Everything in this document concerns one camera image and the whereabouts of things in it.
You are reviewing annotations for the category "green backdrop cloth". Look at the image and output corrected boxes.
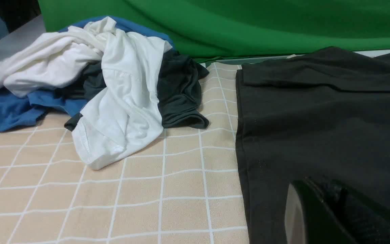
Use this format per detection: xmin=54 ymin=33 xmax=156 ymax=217
xmin=39 ymin=0 xmax=390 ymax=58

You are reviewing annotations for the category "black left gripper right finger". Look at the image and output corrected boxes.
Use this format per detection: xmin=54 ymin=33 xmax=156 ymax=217
xmin=317 ymin=181 xmax=390 ymax=244

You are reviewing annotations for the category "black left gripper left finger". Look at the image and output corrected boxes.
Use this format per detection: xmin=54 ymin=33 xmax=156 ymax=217
xmin=284 ymin=180 xmax=357 ymax=244

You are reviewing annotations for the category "white crumpled shirt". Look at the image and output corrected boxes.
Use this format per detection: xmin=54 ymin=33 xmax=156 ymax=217
xmin=0 ymin=17 xmax=172 ymax=170

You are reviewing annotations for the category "dark gray long-sleeve top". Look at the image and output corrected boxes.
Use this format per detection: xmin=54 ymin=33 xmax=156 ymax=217
xmin=236 ymin=46 xmax=390 ymax=244

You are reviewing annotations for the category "dark teal crumpled shirt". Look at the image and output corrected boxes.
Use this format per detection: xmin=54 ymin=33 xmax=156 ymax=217
xmin=55 ymin=49 xmax=209 ymax=129

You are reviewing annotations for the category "blue crumpled garment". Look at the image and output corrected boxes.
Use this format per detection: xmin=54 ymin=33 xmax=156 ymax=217
xmin=0 ymin=16 xmax=174 ymax=132

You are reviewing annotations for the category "beige grid-pattern table mat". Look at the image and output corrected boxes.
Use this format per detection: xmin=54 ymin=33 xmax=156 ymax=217
xmin=0 ymin=62 xmax=249 ymax=244

